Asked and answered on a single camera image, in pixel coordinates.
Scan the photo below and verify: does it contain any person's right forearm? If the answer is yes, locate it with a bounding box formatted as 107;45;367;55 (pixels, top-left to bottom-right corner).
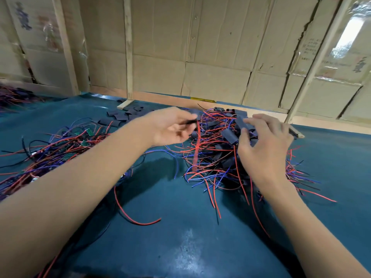
261;179;371;278

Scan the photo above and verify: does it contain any wide wooden post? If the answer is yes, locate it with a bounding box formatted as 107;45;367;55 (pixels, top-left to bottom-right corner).
52;0;80;97

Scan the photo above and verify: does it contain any pile of unsleeved wired boards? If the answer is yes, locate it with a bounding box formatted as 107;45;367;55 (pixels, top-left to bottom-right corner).
0;119;163;278

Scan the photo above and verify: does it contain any clear plastic sheet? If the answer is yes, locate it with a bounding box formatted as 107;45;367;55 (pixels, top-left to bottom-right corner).
333;3;371;79

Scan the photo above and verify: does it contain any person's left hand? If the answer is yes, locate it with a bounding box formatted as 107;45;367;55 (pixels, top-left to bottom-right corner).
136;106;199;148

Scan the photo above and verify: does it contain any pile of sleeved wired boards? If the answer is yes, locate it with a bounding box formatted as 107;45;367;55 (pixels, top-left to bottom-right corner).
165;104;338;235

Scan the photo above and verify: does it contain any wire pile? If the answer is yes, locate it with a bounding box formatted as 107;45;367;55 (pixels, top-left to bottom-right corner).
0;84;36;110

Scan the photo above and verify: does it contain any black sleeve piece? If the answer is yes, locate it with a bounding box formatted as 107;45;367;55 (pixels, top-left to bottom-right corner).
233;110;250;130

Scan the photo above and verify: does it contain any person's right hand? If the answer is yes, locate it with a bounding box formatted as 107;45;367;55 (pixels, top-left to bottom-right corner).
237;113;295;192

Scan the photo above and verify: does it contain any pile of black sleeve pieces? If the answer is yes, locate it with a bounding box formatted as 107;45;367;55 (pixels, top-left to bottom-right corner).
95;104;146;128

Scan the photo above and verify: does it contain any thin wooden post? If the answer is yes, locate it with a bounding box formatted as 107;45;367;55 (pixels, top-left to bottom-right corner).
117;0;135;109

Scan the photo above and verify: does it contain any pale slanted wooden post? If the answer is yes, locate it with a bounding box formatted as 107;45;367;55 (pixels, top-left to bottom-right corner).
284;0;356;138

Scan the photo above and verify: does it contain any person's left forearm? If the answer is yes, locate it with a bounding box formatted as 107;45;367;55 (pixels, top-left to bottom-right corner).
0;121;151;278

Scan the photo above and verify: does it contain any wooden ledge board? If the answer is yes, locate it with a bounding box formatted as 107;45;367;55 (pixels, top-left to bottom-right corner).
90;85;371;135

